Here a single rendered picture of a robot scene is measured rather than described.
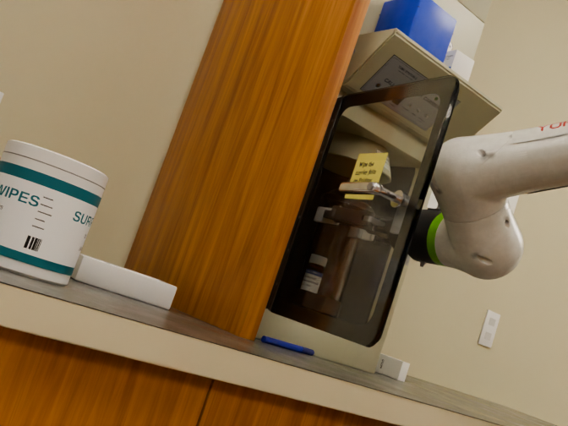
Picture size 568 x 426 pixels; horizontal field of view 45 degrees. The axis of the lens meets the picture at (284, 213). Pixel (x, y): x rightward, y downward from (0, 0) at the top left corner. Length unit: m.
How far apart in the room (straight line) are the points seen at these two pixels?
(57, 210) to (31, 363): 0.19
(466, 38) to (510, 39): 0.85
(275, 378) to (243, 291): 0.27
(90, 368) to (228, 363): 0.16
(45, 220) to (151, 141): 0.72
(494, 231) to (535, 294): 1.49
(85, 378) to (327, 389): 0.32
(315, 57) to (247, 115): 0.19
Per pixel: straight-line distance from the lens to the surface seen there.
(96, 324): 0.74
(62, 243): 0.87
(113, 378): 0.79
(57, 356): 0.76
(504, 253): 1.09
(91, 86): 1.49
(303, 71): 1.21
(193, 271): 1.25
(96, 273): 1.11
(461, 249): 1.09
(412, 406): 1.04
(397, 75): 1.26
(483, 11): 1.57
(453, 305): 2.22
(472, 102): 1.37
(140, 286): 1.13
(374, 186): 0.95
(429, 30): 1.28
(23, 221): 0.85
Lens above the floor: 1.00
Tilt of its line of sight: 8 degrees up
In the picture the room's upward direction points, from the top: 19 degrees clockwise
